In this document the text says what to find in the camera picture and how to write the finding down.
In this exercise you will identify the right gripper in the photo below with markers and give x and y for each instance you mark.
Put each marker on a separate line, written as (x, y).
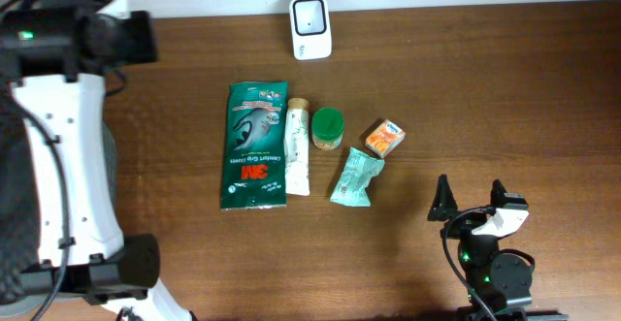
(442, 208)

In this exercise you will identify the orange small box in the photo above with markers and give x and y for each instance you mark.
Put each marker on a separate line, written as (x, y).
(385, 138)

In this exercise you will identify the mint green wipes pack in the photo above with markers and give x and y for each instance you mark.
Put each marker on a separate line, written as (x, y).
(358, 171)

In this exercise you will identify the green lid jar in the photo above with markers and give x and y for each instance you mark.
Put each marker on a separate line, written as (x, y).
(327, 126)

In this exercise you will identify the white cream tube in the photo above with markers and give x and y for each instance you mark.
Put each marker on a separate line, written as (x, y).
(297, 147)

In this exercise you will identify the green 3M gloves packet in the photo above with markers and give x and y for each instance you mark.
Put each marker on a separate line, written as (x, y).
(254, 158)

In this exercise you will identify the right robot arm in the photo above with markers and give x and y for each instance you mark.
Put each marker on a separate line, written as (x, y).
(498, 280)

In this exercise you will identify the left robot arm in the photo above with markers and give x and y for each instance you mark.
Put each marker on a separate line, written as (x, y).
(55, 55)

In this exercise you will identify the white barcode scanner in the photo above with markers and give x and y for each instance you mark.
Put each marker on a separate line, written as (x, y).
(310, 29)

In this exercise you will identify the grey plastic basket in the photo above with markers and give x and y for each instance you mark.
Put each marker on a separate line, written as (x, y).
(20, 230)

